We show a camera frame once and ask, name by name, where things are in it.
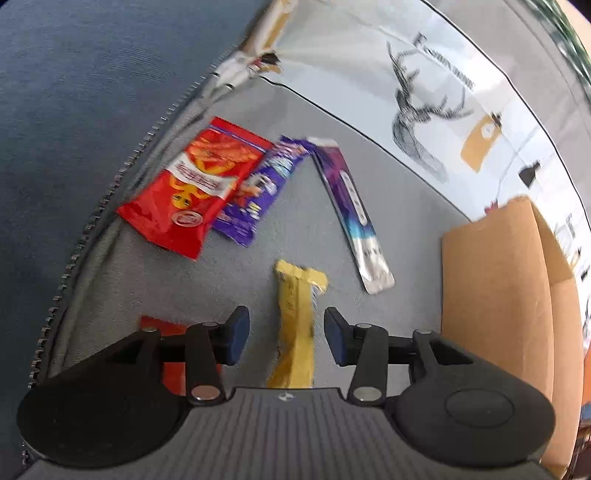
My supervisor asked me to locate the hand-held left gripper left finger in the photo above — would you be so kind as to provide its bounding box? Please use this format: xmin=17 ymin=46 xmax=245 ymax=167
xmin=108 ymin=305 xmax=251 ymax=407

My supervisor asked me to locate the purple snack packet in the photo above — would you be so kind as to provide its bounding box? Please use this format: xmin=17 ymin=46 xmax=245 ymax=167
xmin=211 ymin=135 xmax=311 ymax=248

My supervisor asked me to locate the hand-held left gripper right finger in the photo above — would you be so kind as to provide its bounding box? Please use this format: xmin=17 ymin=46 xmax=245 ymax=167
xmin=324 ymin=307 xmax=467 ymax=407

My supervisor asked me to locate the dark red snack packet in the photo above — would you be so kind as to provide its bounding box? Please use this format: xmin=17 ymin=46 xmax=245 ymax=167
xmin=140 ymin=315 xmax=191 ymax=397

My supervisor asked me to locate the red chips packet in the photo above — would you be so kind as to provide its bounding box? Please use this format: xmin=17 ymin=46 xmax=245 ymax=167
xmin=116 ymin=117 xmax=274 ymax=262

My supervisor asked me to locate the yellow snack packet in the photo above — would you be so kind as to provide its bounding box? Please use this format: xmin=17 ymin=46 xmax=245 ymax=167
xmin=267 ymin=259 xmax=329 ymax=389

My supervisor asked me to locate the green checked cloth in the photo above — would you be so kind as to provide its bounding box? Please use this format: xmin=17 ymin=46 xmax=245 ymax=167
xmin=536 ymin=0 xmax=591 ymax=88

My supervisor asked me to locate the long purple white packet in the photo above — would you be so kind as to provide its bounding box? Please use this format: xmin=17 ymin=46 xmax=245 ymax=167
xmin=306 ymin=137 xmax=396 ymax=296

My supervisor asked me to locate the cardboard box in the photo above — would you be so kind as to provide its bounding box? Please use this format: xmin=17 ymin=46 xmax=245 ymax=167
xmin=441 ymin=195 xmax=586 ymax=480

